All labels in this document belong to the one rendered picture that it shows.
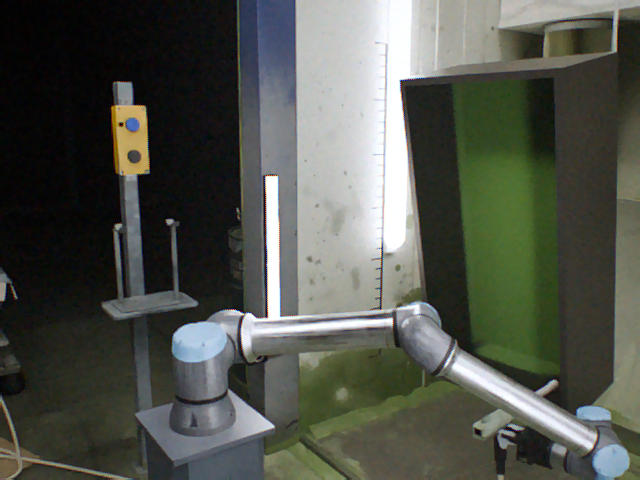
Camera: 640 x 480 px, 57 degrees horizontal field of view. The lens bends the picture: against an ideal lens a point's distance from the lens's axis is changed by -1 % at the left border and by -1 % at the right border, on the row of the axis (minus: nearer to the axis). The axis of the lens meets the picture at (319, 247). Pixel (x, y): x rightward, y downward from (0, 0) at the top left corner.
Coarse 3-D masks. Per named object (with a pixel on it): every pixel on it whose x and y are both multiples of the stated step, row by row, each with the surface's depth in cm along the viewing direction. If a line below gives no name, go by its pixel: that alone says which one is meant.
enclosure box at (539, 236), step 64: (512, 64) 193; (576, 64) 165; (448, 128) 227; (512, 128) 217; (576, 128) 171; (448, 192) 233; (512, 192) 226; (576, 192) 177; (448, 256) 240; (512, 256) 236; (576, 256) 184; (448, 320) 247; (512, 320) 247; (576, 320) 191; (576, 384) 199
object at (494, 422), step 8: (552, 384) 212; (536, 392) 206; (544, 392) 207; (488, 416) 186; (496, 416) 189; (504, 416) 189; (480, 424) 184; (488, 424) 184; (496, 424) 186; (504, 424) 189; (480, 432) 183; (488, 432) 183; (496, 432) 187; (496, 440) 192; (496, 448) 192; (496, 456) 193; (504, 456) 192; (496, 464) 194; (504, 464) 193; (496, 472) 194; (504, 472) 193
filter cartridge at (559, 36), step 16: (544, 32) 296; (560, 32) 286; (576, 32) 282; (592, 32) 279; (608, 32) 281; (544, 48) 299; (560, 48) 287; (576, 48) 285; (592, 48) 281; (608, 48) 283
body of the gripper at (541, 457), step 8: (528, 432) 185; (528, 440) 181; (552, 440) 178; (520, 448) 185; (528, 448) 181; (536, 448) 181; (528, 456) 182; (536, 456) 181; (544, 456) 180; (544, 464) 180
